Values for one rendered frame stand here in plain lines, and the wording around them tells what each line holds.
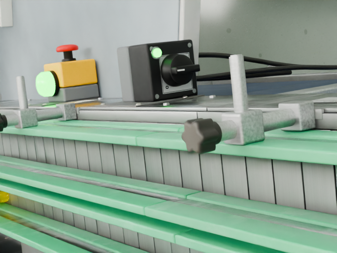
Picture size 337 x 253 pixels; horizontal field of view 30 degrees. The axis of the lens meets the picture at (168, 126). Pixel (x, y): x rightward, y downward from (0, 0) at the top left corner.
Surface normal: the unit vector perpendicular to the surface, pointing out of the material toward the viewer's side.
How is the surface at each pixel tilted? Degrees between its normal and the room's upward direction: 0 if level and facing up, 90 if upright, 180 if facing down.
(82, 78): 90
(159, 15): 0
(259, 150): 0
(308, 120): 90
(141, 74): 0
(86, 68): 90
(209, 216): 90
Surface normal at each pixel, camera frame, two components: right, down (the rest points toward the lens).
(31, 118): 0.58, 0.03
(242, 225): -0.11, -0.99
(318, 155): -0.81, 0.15
